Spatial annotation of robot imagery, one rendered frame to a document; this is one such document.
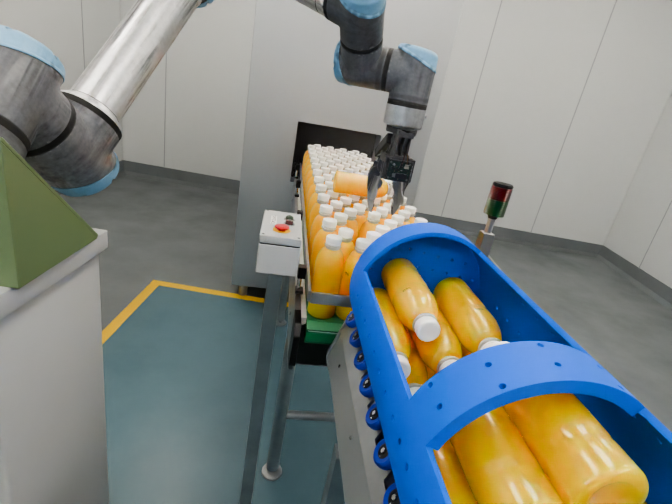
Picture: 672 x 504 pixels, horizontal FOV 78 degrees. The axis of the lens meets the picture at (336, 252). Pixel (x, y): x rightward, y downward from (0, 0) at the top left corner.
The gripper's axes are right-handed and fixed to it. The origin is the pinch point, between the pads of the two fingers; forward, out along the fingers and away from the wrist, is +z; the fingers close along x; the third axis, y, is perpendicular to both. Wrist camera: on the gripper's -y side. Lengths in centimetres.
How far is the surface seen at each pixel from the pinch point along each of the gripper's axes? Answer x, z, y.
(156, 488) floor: -56, 118, -11
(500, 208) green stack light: 40.6, -0.6, -16.7
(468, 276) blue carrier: 15.0, 5.3, 24.9
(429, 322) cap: -0.5, 4.8, 46.3
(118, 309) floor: -111, 118, -126
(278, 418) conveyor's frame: -16, 89, -18
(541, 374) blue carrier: 1, -4, 70
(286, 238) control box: -22.9, 8.7, 7.8
